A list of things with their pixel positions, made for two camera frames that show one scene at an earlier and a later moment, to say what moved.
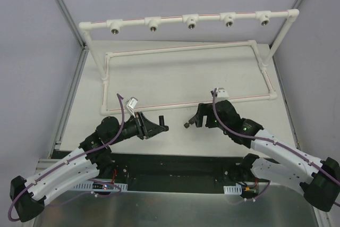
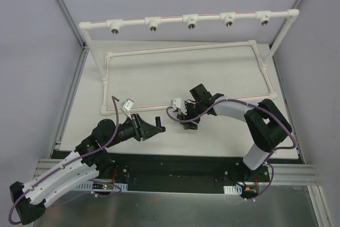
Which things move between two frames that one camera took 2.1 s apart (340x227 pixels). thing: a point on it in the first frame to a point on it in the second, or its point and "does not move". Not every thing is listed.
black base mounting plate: (171, 171) does not move
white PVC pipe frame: (192, 20) does not move
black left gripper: (141, 125) does not move
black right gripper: (202, 115) to (188, 118)
